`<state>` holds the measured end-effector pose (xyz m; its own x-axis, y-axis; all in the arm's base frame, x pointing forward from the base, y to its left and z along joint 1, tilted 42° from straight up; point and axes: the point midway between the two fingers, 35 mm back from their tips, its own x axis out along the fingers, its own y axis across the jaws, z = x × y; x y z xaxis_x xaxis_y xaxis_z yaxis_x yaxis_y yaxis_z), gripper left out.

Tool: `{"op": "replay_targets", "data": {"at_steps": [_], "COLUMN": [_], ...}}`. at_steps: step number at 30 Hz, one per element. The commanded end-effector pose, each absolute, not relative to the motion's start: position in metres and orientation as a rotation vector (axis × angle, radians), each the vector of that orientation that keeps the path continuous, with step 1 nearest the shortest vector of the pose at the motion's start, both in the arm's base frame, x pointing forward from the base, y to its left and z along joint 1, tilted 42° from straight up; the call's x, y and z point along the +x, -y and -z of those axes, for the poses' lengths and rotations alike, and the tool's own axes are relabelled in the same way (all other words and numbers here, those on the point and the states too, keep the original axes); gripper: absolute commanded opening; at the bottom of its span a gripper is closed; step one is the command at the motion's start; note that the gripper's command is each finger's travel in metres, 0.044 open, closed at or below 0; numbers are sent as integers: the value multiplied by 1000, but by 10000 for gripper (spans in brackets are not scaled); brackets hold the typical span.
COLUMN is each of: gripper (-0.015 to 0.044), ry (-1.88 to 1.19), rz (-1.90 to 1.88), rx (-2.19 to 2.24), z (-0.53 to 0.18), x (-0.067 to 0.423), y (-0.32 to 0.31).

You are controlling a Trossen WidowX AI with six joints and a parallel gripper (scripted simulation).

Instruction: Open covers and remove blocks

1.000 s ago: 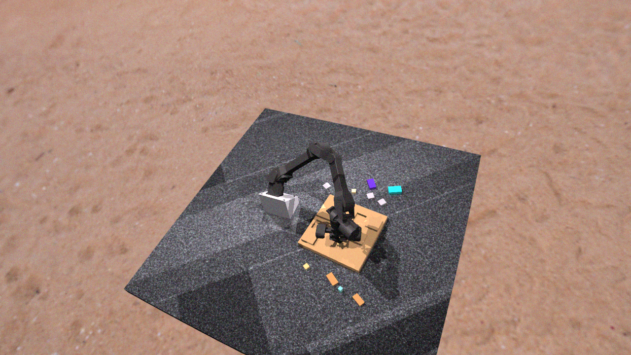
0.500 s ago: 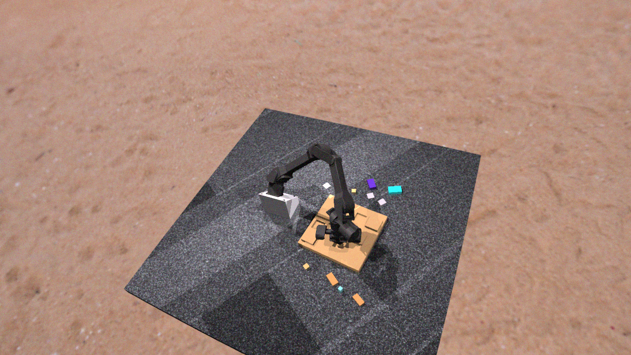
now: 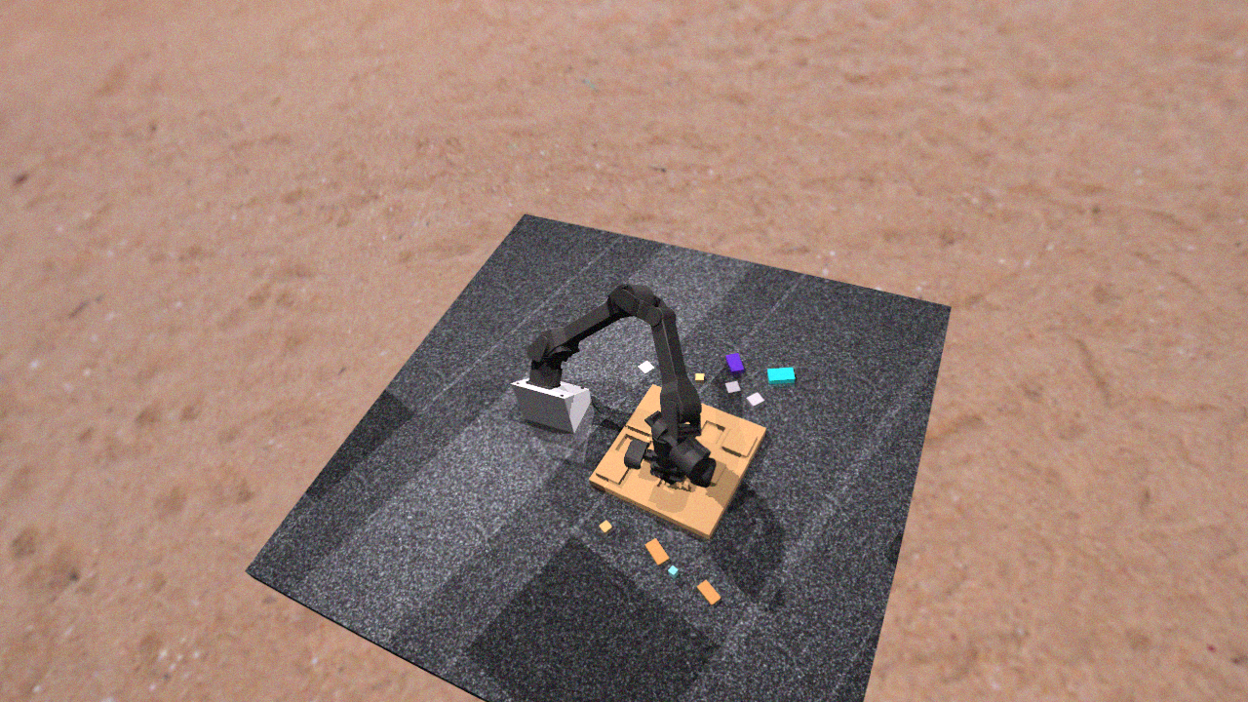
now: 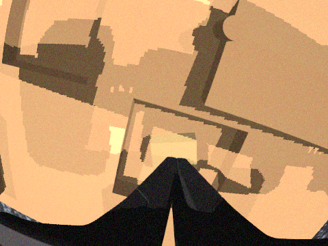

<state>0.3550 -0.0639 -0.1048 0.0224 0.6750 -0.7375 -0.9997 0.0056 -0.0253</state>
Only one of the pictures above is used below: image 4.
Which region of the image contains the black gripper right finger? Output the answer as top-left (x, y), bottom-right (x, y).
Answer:
top-left (172, 158), bottom-right (328, 246)

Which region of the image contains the tan block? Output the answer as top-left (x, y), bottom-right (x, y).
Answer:
top-left (150, 133), bottom-right (197, 170)

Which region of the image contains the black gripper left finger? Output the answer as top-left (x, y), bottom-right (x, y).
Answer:
top-left (0, 156), bottom-right (178, 246)

